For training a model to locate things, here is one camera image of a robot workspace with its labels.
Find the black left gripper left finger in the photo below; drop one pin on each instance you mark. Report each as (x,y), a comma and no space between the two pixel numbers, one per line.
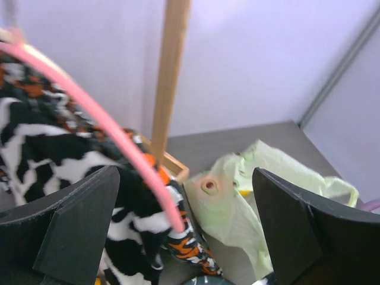
(59,239)

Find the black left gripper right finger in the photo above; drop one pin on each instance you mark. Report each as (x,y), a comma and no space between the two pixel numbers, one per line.
(312,239)

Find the yellow fake mango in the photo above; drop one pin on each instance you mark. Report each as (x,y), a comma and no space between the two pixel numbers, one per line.
(244,192)

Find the light green plastic bag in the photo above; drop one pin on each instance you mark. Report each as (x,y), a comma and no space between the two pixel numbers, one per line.
(223,213)

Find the black white zebra garment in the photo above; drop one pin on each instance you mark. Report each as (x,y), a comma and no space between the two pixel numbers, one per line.
(74,178)

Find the orange black patterned garment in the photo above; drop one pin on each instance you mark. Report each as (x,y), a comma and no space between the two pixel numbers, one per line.
(184,231)

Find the pink clothes hanger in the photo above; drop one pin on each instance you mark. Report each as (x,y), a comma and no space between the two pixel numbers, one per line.
(13,43)

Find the wooden clothes rack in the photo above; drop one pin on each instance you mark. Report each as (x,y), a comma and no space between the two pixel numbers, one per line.
(173,38)

